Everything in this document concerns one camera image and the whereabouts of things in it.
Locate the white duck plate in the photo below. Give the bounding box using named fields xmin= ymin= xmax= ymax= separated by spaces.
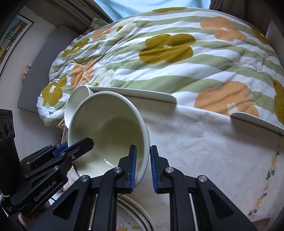
xmin=116 ymin=195 xmax=157 ymax=231

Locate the cream round bowl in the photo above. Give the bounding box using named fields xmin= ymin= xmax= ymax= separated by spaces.
xmin=68 ymin=92 xmax=150 ymax=185

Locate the small white cup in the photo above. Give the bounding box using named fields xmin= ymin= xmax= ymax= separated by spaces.
xmin=64 ymin=86 xmax=93 ymax=128

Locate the cream patterned tablecloth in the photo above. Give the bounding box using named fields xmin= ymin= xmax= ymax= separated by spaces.
xmin=131 ymin=98 xmax=283 ymax=230

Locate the white tray edge right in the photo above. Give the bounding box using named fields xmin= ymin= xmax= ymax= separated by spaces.
xmin=230 ymin=112 xmax=284 ymax=136

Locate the white tray edge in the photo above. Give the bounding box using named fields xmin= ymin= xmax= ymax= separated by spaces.
xmin=230 ymin=112 xmax=284 ymax=136
xmin=88 ymin=86 xmax=177 ymax=104

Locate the white tray edge left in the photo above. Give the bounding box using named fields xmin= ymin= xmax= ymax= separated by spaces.
xmin=88 ymin=86 xmax=177 ymax=104

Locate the brown curtain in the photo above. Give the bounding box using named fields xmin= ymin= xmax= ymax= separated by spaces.
xmin=51 ymin=0 xmax=113 ymax=33

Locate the floral quilt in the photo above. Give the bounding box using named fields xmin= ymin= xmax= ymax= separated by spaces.
xmin=37 ymin=7 xmax=283 ymax=128

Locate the light blue curtain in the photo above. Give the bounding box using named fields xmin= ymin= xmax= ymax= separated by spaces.
xmin=95 ymin=0 xmax=210 ymax=21

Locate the framed wall picture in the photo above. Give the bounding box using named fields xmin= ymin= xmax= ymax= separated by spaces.
xmin=0 ymin=14 xmax=34 ymax=73

